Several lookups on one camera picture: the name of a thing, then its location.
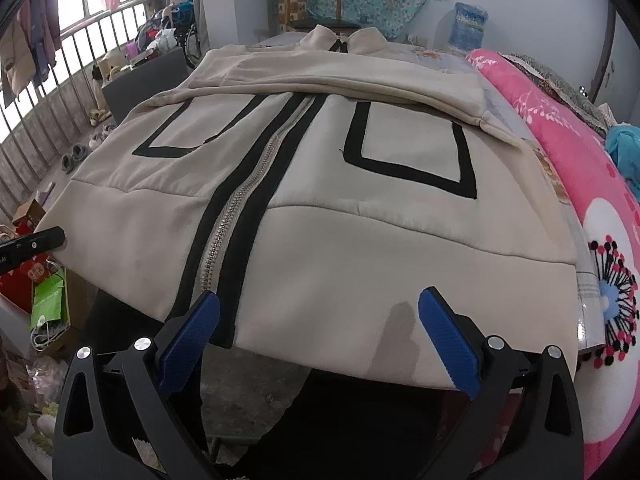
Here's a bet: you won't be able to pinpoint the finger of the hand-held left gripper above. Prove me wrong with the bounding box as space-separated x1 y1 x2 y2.
0 226 67 261

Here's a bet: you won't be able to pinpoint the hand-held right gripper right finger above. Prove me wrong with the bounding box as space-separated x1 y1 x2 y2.
417 286 586 480

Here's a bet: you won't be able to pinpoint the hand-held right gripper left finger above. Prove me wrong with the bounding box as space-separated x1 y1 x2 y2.
52 290 222 480

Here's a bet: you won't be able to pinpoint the beige zip jacket black trim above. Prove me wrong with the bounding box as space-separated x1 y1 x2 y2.
35 24 591 391

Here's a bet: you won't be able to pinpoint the pile of clothes and bags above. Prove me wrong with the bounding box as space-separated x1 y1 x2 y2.
132 0 201 68

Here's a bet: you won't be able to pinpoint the red box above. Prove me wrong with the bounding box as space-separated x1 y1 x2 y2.
0 257 51 313

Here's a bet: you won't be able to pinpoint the brown cardboard box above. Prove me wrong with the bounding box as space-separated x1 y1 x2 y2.
12 199 48 228

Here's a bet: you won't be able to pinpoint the green paper bag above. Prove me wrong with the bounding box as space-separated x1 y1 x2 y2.
30 267 69 331

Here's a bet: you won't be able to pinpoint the row of shoes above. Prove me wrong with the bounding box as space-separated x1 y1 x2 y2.
60 107 118 173

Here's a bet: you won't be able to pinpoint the person's black trousers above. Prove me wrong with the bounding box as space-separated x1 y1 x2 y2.
250 385 476 480

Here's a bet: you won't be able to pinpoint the metal railing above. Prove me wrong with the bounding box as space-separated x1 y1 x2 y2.
0 0 166 211

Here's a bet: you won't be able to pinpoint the beige hanging jacket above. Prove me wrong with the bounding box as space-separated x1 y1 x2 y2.
0 5 38 106

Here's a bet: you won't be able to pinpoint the grey cabinet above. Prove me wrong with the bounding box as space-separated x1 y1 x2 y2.
100 46 188 126

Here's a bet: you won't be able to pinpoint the purple hanging jacket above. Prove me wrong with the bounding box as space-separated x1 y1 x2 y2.
27 0 71 68

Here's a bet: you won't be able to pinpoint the pink floral blanket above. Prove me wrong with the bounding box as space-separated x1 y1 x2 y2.
465 49 640 480

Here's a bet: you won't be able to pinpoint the teal floral bedding cloth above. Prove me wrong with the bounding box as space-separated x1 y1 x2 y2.
605 122 640 186

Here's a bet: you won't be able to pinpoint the grey patterned pillow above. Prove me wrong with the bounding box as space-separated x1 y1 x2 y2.
500 52 621 133

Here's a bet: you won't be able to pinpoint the blue water jug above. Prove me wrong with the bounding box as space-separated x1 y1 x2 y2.
452 1 488 53

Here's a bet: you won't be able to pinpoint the wooden armchair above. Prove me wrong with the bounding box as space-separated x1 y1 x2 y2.
277 0 362 36

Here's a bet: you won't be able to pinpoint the white door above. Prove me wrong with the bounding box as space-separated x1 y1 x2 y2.
592 0 640 111

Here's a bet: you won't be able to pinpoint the brown patterned carton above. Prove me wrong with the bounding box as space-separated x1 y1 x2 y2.
276 0 308 33

